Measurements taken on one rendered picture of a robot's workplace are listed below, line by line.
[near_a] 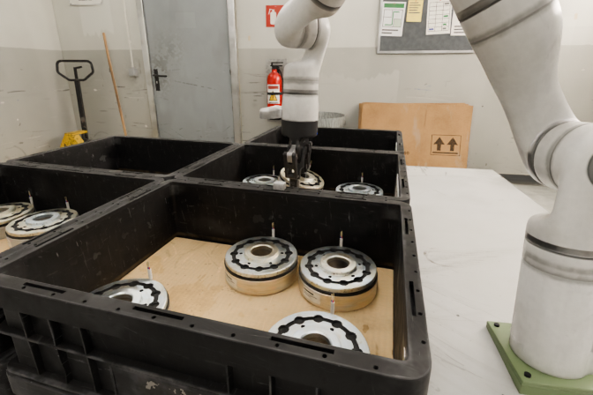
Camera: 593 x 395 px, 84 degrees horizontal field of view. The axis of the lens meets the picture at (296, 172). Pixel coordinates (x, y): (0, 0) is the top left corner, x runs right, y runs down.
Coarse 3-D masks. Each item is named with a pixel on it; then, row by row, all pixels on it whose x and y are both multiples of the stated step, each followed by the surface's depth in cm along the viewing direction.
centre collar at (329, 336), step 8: (304, 328) 33; (312, 328) 33; (320, 328) 33; (296, 336) 32; (304, 336) 32; (312, 336) 32; (320, 336) 32; (328, 336) 32; (336, 336) 32; (336, 344) 31
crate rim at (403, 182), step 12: (240, 144) 84; (252, 144) 84; (216, 156) 72; (396, 156) 74; (192, 168) 63; (192, 180) 56; (204, 180) 56; (216, 180) 56; (408, 180) 57; (324, 192) 51; (336, 192) 51; (348, 192) 51; (408, 192) 51
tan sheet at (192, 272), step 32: (160, 256) 52; (192, 256) 52; (224, 256) 52; (192, 288) 44; (224, 288) 44; (288, 288) 44; (384, 288) 44; (224, 320) 39; (256, 320) 39; (352, 320) 39; (384, 320) 39; (384, 352) 34
